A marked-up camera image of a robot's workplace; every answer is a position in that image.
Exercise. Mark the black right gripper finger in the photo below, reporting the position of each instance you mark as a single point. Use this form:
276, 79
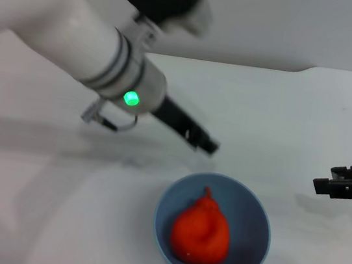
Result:
335, 189
342, 172

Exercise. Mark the blue bowl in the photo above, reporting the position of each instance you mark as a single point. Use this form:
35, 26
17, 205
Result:
248, 221

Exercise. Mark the orange fruit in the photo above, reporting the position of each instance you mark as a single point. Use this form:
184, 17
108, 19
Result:
201, 234

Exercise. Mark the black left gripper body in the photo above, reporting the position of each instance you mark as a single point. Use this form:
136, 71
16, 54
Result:
173, 115

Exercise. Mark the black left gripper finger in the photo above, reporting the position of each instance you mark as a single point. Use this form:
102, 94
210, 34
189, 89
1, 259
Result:
194, 144
210, 145

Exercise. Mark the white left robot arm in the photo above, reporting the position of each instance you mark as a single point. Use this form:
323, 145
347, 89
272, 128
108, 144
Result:
63, 24

